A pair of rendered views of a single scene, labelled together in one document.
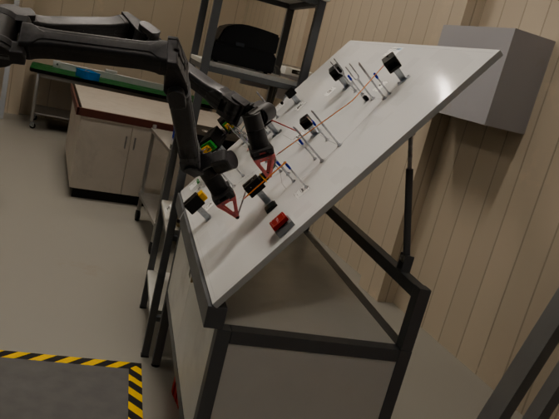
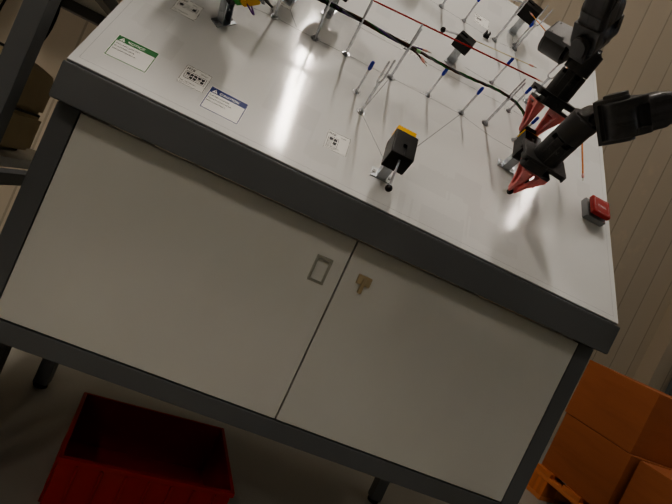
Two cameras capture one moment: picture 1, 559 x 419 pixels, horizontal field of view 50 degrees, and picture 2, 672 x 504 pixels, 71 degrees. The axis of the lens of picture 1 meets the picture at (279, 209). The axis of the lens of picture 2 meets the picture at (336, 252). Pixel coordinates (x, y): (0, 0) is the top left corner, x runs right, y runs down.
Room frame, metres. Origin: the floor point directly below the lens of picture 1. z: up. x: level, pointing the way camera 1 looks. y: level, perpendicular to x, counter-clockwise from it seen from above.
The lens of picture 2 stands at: (2.00, 1.18, 0.80)
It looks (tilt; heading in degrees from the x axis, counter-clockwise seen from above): 2 degrees down; 276
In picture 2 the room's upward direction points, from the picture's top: 25 degrees clockwise
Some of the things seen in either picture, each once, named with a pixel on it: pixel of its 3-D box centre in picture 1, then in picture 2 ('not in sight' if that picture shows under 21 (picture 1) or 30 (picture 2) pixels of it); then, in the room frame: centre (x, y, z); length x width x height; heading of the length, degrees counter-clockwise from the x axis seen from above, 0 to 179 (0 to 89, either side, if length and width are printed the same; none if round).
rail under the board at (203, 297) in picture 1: (195, 244); (367, 225); (2.06, 0.27, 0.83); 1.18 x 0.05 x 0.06; 17
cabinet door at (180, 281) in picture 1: (182, 274); (184, 275); (2.33, 0.33, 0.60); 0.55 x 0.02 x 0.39; 17
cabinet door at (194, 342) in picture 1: (194, 338); (433, 378); (1.80, 0.17, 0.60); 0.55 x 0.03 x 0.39; 17
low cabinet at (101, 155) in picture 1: (178, 153); not in sight; (6.11, 1.16, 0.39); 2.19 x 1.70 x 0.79; 114
